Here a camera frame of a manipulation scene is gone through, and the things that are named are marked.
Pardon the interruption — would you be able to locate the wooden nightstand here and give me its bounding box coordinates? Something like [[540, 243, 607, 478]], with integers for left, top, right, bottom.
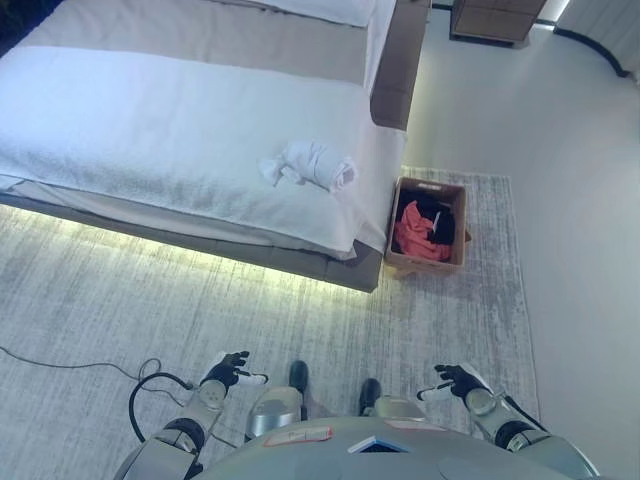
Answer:
[[449, 0, 539, 50]]

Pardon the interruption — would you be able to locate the grey robot torso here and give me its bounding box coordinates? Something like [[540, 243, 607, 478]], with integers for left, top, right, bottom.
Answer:
[[198, 413, 601, 480]]

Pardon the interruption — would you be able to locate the beige bed sheet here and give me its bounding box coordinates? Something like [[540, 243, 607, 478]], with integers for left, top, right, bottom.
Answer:
[[13, 0, 374, 87]]

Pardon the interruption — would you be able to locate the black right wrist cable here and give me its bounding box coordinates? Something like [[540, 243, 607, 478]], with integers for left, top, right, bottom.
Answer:
[[501, 393, 547, 432]]

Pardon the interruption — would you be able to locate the brown upholstered bed frame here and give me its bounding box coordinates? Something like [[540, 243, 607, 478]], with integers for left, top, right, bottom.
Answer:
[[0, 0, 434, 294]]

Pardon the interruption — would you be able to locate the black right robot foot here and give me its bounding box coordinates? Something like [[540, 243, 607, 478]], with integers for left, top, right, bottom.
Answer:
[[358, 377, 383, 416]]

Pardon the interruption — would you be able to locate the white crumpled clothes bundle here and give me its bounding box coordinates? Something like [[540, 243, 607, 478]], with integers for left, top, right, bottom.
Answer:
[[256, 140, 360, 196]]

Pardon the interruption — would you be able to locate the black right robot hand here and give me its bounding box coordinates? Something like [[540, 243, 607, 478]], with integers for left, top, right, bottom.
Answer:
[[417, 362, 494, 401]]

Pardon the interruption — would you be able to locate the black garment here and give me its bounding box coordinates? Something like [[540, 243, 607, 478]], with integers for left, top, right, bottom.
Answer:
[[423, 201, 458, 248]]

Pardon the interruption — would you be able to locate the black robot foot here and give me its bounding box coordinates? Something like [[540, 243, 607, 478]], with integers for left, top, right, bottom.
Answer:
[[358, 377, 383, 416], [289, 359, 310, 394]]

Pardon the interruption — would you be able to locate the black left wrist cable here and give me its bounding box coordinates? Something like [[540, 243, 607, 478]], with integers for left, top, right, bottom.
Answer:
[[128, 356, 202, 444]]

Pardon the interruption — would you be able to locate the brown cardboard box basket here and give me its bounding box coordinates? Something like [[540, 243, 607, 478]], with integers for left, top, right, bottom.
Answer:
[[383, 175, 474, 276]]

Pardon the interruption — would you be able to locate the white bed blanket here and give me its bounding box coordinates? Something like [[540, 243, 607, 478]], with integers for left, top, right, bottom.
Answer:
[[0, 45, 407, 261]]

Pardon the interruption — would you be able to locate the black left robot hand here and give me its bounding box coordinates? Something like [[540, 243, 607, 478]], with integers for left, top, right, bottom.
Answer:
[[199, 349, 269, 389]]

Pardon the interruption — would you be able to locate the silver right robot leg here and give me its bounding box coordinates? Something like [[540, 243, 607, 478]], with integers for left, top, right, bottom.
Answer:
[[359, 393, 427, 420]]

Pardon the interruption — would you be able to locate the silver robot leg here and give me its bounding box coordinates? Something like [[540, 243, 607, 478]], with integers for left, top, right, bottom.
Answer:
[[359, 393, 427, 420], [243, 383, 307, 445]]

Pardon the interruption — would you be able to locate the black baseboard strip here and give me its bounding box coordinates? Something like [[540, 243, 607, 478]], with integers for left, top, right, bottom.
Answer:
[[551, 26, 632, 79]]

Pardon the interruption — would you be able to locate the grey streaked rug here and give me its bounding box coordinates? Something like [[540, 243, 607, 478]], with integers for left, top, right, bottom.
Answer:
[[0, 171, 539, 480]]

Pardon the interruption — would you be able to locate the black left robot foot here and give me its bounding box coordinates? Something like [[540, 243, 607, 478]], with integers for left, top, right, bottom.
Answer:
[[289, 359, 310, 394]]

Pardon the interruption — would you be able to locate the orange red garment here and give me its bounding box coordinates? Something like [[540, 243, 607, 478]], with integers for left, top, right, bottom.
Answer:
[[393, 200, 452, 263]]

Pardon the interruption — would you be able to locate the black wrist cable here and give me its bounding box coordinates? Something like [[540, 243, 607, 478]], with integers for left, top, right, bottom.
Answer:
[[501, 393, 547, 432], [128, 356, 202, 444]]

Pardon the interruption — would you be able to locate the silver left robot leg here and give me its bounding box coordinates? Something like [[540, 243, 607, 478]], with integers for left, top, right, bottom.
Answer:
[[243, 383, 307, 445]]

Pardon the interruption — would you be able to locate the white pillow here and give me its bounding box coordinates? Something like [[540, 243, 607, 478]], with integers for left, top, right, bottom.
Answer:
[[248, 0, 399, 29]]

